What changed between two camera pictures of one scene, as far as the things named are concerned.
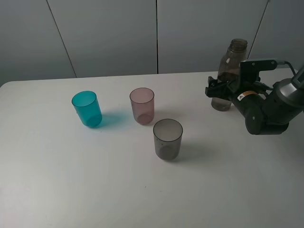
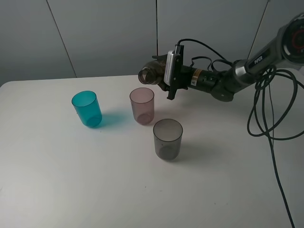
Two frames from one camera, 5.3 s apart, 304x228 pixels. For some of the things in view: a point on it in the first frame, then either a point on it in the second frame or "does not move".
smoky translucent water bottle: (229, 70) to (153, 73)
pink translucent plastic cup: (142, 99) does not move
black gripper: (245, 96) to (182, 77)
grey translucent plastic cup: (168, 133) does not move
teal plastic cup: (86, 102) does not move
